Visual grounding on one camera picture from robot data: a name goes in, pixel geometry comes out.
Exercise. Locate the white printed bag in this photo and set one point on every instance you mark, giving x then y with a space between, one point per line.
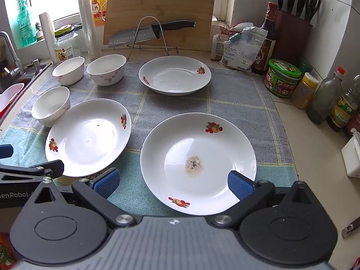
242 50

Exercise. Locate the white plastic basket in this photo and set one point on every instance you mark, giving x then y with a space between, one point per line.
9 98

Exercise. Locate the metal sink soap dispenser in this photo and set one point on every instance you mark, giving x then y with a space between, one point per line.
36 63

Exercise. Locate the dark red knife block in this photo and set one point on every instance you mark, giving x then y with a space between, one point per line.
292 39

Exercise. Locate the white bowls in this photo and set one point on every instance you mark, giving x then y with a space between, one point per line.
87 140

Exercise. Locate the metal binder clip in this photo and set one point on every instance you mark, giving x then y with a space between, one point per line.
226 27

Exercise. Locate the green-lidded sauce jar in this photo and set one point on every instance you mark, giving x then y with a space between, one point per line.
281 81

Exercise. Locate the dark red bottle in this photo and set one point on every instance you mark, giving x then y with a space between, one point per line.
354 125

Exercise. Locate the tall plastic wrap roll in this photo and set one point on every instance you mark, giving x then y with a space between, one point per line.
87 19

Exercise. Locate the small potted plant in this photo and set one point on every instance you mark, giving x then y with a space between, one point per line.
38 32

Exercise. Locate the black kitchen scissors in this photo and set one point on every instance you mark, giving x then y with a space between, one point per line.
315 1

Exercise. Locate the yellow-lidded spice jar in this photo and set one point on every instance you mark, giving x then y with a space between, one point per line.
303 92

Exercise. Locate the oil bottle with yellow label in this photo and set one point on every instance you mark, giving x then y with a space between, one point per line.
341 112

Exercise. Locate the stainless steel sink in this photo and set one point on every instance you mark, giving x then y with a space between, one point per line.
39 68

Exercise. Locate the green dish soap bottle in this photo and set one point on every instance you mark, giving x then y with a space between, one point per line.
25 25

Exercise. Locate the colourful packet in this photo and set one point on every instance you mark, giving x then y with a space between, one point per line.
5 253

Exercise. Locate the clear bottle with red cap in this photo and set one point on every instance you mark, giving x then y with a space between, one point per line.
323 101

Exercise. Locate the metal sink faucet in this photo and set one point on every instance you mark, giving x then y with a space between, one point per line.
8 47

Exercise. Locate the white plastic container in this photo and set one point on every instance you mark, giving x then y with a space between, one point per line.
351 157

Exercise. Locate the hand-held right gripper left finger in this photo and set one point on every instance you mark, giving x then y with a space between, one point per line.
105 181

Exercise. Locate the bamboo cutting board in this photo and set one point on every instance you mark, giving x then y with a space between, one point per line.
157 0

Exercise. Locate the short plastic wrap roll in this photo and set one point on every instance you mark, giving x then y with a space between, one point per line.
47 38

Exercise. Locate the dark soy sauce bottle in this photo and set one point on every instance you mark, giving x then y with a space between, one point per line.
265 47

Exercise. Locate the white floral plate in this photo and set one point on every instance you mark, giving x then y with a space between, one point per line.
197 146
174 76

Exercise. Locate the orange and white packet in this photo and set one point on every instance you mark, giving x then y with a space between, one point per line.
218 47

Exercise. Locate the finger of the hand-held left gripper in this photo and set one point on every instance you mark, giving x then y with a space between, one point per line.
33 170
5 150

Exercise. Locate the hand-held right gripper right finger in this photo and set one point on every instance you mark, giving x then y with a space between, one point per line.
239 187

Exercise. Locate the white floral bowl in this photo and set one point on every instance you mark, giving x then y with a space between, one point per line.
69 67
107 67
50 104

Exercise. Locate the grey checked cloth mat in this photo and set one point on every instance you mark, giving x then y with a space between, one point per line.
225 104

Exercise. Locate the orange liquid bottle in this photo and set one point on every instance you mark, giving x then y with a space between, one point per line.
97 5

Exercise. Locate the glass jar with lid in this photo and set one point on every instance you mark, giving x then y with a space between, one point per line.
66 47

